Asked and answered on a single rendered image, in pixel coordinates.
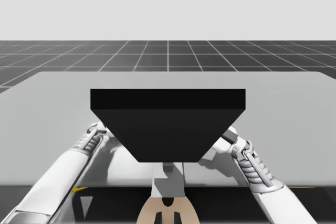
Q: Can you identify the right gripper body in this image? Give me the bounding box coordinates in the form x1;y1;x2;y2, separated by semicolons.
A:
201;125;239;162

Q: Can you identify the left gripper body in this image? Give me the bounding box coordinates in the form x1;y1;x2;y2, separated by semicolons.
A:
88;121;115;138

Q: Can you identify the black screen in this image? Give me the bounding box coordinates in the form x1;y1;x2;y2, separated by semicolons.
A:
90;89;246;163

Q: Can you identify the tan robot part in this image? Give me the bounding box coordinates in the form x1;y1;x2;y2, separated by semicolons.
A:
136;196;201;224

